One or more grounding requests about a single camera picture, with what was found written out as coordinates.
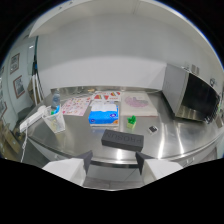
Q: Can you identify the black glasses case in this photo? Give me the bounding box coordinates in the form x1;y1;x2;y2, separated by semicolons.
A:
100;129;145;152

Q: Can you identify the small black square object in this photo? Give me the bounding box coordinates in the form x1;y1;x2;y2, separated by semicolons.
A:
148;125;159;135

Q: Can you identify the clear plastic cup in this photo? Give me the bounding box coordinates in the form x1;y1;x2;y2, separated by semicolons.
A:
42;105;67;134

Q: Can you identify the white power strip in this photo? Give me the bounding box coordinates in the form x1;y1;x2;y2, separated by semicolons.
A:
19;105;48;134

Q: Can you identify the pink sticker sheet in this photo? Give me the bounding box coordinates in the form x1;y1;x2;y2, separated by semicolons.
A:
61;95;93;117

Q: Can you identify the blue tissue pack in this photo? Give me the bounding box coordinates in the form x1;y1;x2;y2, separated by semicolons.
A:
88;103;120;127

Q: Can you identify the pink circle patterned sheet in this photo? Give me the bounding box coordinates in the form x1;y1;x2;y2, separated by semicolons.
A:
119;91;159;118

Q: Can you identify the clear plastic water bottle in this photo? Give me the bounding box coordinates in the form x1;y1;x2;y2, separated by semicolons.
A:
50;88;62;110

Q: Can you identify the red patterned sheet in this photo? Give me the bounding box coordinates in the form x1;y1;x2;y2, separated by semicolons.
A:
90;90;122;103

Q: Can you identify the silver microwave oven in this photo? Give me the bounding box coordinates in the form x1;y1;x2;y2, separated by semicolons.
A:
161;63;222;124

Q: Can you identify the white power cable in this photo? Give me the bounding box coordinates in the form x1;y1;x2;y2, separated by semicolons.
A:
20;128;30;164

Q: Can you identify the framed wall picture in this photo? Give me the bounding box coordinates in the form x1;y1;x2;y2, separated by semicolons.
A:
12;75;26;99
9;53;21;75

